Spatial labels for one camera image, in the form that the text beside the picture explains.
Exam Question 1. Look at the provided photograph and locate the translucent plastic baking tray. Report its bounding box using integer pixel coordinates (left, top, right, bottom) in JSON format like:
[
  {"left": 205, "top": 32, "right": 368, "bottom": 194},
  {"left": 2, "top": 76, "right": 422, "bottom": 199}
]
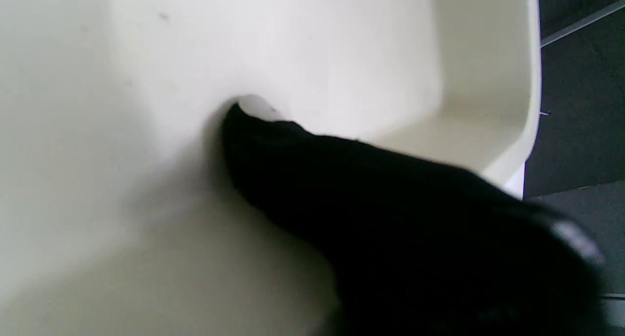
[{"left": 0, "top": 0, "right": 542, "bottom": 336}]

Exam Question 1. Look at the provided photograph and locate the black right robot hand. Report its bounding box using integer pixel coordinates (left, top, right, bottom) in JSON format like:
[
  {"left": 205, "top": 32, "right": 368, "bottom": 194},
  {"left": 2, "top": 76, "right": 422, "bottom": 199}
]
[{"left": 222, "top": 102, "right": 608, "bottom": 336}]

